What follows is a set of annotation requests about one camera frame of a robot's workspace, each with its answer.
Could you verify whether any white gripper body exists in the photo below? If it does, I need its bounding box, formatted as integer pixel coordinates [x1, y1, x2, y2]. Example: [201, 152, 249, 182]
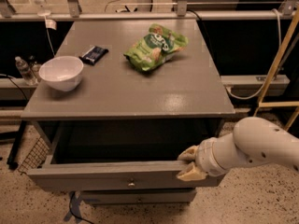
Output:
[195, 137, 233, 176]

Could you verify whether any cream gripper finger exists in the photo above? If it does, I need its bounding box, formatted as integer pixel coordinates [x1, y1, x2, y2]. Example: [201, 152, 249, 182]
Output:
[178, 146, 198, 161]
[177, 162, 207, 182]

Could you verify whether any grey top drawer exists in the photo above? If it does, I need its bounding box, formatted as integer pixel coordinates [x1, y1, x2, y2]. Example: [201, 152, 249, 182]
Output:
[27, 161, 224, 191]

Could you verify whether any grey drawer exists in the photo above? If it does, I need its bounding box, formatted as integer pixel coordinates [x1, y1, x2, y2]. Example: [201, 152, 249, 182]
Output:
[27, 161, 224, 191]
[80, 189, 196, 205]

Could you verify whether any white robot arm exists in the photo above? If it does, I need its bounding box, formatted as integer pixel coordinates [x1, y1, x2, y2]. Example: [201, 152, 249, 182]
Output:
[177, 117, 299, 181]

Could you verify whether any grey bottom drawer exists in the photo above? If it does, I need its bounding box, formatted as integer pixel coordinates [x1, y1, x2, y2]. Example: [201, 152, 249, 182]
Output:
[80, 189, 196, 205]

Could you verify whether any grey drawer cabinet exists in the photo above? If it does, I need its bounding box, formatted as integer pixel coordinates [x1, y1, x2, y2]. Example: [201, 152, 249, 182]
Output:
[20, 18, 236, 206]

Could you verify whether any green chip bag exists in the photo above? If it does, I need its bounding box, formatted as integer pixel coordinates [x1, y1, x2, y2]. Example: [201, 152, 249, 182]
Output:
[124, 23, 189, 73]

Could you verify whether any dark blue snack bar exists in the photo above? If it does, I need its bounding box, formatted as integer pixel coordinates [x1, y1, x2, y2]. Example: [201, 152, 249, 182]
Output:
[79, 46, 108, 65]

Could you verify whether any white bowl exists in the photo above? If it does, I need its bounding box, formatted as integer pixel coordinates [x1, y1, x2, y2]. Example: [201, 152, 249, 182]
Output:
[39, 56, 84, 91]

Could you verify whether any black stand leg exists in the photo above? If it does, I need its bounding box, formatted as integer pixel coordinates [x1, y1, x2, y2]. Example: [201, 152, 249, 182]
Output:
[7, 120, 26, 170]

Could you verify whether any clear plastic water bottle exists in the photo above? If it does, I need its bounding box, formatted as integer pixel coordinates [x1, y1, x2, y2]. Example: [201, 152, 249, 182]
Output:
[15, 56, 37, 86]

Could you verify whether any white round webcam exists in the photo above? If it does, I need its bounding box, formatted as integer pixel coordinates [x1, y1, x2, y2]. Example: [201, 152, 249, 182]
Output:
[32, 0, 50, 17]

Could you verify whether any white cable right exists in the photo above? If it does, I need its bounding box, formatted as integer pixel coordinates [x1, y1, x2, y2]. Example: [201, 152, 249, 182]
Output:
[225, 7, 283, 101]

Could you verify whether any yellow metal cart frame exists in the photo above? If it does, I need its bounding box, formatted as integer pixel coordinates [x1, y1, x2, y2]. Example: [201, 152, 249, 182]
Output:
[254, 10, 299, 131]

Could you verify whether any black cable on floor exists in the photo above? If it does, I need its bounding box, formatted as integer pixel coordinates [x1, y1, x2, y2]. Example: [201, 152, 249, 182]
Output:
[68, 189, 94, 224]

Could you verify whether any black wire basket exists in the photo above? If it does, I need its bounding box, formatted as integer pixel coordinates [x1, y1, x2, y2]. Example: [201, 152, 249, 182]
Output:
[18, 138, 50, 174]

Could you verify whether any metal railing frame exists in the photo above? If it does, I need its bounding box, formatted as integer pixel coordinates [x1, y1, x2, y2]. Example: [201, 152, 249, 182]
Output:
[1, 0, 299, 21]

